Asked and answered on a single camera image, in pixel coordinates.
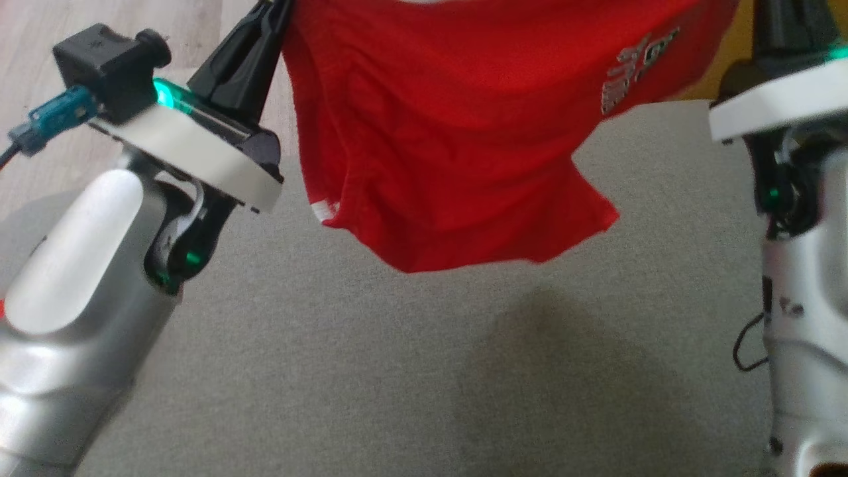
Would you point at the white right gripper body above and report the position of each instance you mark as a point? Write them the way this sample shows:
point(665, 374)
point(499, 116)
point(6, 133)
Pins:
point(782, 99)

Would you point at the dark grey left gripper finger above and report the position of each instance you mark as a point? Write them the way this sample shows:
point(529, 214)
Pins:
point(228, 66)
point(265, 86)

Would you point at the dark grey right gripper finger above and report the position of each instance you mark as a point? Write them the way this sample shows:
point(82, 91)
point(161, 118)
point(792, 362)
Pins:
point(815, 23)
point(775, 26)

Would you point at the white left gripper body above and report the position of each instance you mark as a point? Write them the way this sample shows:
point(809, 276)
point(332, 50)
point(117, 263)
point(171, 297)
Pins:
point(199, 156)

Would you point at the red basketball jersey white sleeves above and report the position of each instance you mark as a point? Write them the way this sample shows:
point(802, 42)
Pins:
point(450, 132)

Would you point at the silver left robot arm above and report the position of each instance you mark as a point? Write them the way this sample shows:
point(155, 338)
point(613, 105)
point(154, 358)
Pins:
point(73, 318)

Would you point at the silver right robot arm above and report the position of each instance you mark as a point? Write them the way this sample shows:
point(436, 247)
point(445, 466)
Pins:
point(808, 318)

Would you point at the large grey sofa seat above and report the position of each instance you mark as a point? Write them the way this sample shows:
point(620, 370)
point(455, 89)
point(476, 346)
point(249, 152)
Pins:
point(397, 371)

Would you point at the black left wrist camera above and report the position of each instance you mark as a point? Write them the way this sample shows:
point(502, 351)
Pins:
point(109, 66)

